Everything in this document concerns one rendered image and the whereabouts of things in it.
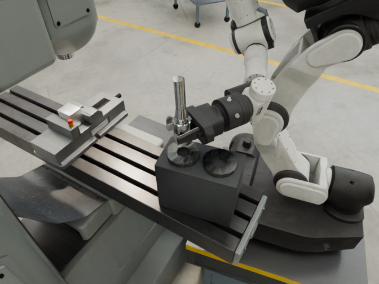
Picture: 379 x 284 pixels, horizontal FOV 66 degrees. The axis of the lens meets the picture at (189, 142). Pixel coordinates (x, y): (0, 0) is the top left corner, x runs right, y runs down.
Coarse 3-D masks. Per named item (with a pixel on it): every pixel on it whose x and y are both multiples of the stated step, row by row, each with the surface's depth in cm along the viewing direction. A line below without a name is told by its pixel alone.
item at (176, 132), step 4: (176, 128) 69; (180, 128) 69; (184, 128) 69; (188, 128) 70; (176, 132) 70; (180, 132) 70; (184, 132) 70; (176, 136) 72; (176, 140) 73; (180, 144) 73; (184, 144) 73; (188, 144) 73
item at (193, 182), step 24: (168, 144) 81; (192, 144) 80; (168, 168) 75; (192, 168) 75; (216, 168) 73; (240, 168) 75; (168, 192) 82; (192, 192) 78; (216, 192) 75; (216, 216) 82
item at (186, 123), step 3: (174, 117) 70; (189, 117) 70; (174, 120) 70; (186, 120) 69; (189, 120) 69; (174, 123) 69; (177, 123) 69; (180, 123) 69; (183, 123) 69; (186, 123) 69; (189, 123) 69; (174, 126) 69; (177, 126) 69; (180, 126) 68; (183, 126) 68; (186, 126) 69
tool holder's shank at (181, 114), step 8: (176, 80) 62; (176, 88) 62; (184, 88) 63; (176, 96) 64; (184, 96) 64; (176, 104) 66; (184, 104) 66; (176, 112) 67; (184, 112) 67; (184, 120) 69
